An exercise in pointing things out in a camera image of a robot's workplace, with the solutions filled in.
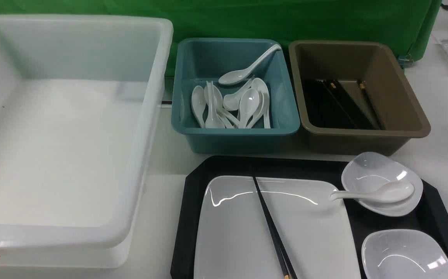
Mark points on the large white square plate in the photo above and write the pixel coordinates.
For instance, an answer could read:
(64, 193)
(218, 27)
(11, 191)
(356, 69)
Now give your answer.
(234, 242)

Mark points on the black chopstick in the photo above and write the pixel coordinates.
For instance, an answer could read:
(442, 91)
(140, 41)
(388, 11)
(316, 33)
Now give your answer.
(279, 248)
(288, 261)

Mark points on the white bowl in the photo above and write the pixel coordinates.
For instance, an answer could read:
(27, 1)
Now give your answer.
(403, 254)
(368, 171)

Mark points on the white ceramic soup spoon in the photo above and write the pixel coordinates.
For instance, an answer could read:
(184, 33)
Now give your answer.
(391, 192)

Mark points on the large white plastic bin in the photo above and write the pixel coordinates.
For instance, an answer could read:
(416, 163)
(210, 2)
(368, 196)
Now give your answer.
(79, 100)

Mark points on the white spoon far left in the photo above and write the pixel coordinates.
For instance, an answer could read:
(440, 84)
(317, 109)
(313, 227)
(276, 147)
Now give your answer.
(198, 105)

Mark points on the teal plastic bin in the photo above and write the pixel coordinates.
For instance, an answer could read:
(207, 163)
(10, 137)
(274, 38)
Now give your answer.
(202, 60)

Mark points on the white spoon centre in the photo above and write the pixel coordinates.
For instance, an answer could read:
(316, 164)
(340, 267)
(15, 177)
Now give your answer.
(231, 101)

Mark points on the white spoon leaning in bin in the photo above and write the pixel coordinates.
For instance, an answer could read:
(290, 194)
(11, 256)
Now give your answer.
(237, 76)

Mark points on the white spoon bowl up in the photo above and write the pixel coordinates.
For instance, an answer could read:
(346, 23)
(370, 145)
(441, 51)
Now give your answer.
(249, 103)

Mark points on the white spoon far right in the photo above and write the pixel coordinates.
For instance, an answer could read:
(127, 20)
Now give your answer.
(264, 104)

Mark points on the black chopsticks pile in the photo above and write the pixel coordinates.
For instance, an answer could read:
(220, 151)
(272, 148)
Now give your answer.
(329, 105)

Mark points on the brown plastic bin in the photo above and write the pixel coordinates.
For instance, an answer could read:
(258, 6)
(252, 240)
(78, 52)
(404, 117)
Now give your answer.
(371, 75)

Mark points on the black serving tray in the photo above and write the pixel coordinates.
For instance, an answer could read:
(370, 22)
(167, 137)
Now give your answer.
(430, 216)

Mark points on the metal binder clip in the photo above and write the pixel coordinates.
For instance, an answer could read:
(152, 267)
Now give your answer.
(405, 61)

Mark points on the green backdrop cloth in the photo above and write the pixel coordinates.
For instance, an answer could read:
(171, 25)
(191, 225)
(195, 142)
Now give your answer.
(402, 25)

